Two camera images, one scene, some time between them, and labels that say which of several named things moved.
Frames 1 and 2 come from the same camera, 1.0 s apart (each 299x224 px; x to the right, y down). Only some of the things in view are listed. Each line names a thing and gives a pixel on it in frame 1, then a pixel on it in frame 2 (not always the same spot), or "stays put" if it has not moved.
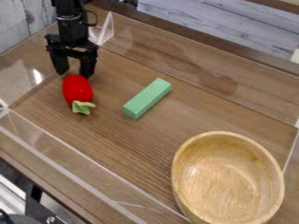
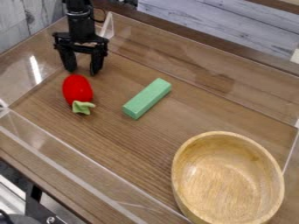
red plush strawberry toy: [78, 92] stays put
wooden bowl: [227, 180] stays put
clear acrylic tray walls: [179, 134] stays put
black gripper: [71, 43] -> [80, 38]
